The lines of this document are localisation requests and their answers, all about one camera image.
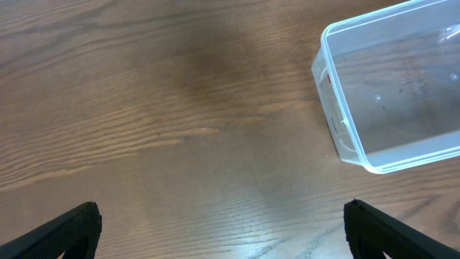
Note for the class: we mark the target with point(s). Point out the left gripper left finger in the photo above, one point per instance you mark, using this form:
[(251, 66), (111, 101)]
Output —
[(74, 234)]

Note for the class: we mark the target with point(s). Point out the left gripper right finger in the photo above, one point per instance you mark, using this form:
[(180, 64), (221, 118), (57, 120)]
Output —
[(371, 233)]

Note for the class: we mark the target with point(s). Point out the clear plastic container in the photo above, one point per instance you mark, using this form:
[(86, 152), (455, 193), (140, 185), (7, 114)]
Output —
[(388, 82)]

